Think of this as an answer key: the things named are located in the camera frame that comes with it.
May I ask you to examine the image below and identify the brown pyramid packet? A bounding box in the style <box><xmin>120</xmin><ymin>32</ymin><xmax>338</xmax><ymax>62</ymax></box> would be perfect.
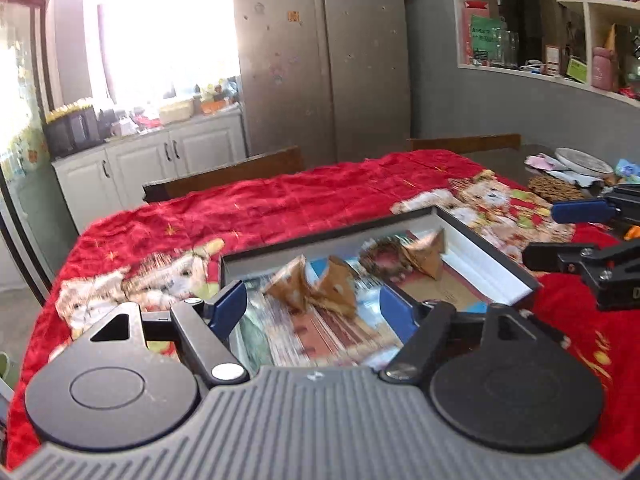
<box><xmin>401</xmin><ymin>229</ymin><xmax>446</xmax><ymax>280</ymax></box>
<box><xmin>262</xmin><ymin>255</ymin><xmax>309</xmax><ymax>312</ymax></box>
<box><xmin>308</xmin><ymin>256</ymin><xmax>358</xmax><ymax>318</ymax></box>

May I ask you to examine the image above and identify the black framed glass door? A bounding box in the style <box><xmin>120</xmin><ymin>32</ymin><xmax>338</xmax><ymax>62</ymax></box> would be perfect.
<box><xmin>1</xmin><ymin>0</ymin><xmax>76</xmax><ymax>304</ymax></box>

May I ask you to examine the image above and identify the black microwave oven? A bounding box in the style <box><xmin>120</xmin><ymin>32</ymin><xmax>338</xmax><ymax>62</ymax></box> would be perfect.
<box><xmin>44</xmin><ymin>106</ymin><xmax>103</xmax><ymax>159</ymax></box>

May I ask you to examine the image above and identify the dark wooden headboard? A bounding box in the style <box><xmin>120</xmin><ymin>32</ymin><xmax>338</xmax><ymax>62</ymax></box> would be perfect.
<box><xmin>142</xmin><ymin>146</ymin><xmax>305</xmax><ymax>204</ymax></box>
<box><xmin>409</xmin><ymin>133</ymin><xmax>522</xmax><ymax>154</ymax></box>

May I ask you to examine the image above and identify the dark wooden headboard right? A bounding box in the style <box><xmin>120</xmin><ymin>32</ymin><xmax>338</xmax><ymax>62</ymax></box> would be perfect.
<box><xmin>409</xmin><ymin>133</ymin><xmax>522</xmax><ymax>154</ymax></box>

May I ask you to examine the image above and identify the pink jar on shelf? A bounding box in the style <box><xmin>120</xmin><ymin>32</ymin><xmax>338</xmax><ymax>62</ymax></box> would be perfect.
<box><xmin>591</xmin><ymin>47</ymin><xmax>617</xmax><ymax>92</ymax></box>

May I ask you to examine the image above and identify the brown beaded mat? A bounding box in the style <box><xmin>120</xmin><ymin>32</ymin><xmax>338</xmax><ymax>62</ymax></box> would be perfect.
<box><xmin>527</xmin><ymin>176</ymin><xmax>585</xmax><ymax>204</ymax></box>

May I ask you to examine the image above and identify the red patterned bed quilt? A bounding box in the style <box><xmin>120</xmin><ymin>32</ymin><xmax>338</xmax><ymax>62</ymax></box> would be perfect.
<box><xmin>6</xmin><ymin>150</ymin><xmax>639</xmax><ymax>469</ymax></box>

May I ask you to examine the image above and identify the black shallow cardboard box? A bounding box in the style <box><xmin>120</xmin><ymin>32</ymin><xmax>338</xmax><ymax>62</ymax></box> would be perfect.
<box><xmin>220</xmin><ymin>206</ymin><xmax>539</xmax><ymax>372</ymax></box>

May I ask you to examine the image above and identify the green sign on shelf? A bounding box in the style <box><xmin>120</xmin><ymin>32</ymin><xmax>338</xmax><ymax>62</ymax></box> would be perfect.
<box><xmin>470</xmin><ymin>15</ymin><xmax>504</xmax><ymax>65</ymax></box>

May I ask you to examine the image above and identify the white wall shelf unit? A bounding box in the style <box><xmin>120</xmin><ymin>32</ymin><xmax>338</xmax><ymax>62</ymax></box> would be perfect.
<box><xmin>454</xmin><ymin>0</ymin><xmax>639</xmax><ymax>106</ymax></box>

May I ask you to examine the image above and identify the brown crochet scrunchie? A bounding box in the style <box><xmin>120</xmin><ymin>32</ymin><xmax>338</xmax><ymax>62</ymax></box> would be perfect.
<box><xmin>358</xmin><ymin>236</ymin><xmax>412</xmax><ymax>278</ymax></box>

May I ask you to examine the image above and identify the silver double-door refrigerator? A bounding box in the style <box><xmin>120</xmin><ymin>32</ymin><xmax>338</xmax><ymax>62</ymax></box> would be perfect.
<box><xmin>233</xmin><ymin>0</ymin><xmax>411</xmax><ymax>167</ymax></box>

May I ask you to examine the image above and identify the white kitchen cabinet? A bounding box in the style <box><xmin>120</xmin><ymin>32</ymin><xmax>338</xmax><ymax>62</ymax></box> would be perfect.
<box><xmin>53</xmin><ymin>104</ymin><xmax>247</xmax><ymax>232</ymax></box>

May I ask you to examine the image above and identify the white round plate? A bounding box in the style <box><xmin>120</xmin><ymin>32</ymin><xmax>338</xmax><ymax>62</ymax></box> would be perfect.
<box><xmin>554</xmin><ymin>148</ymin><xmax>614</xmax><ymax>178</ymax></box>

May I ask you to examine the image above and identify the dark wooden headboard left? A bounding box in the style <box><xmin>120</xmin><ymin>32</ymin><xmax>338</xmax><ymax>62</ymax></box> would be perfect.
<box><xmin>142</xmin><ymin>146</ymin><xmax>305</xmax><ymax>204</ymax></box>

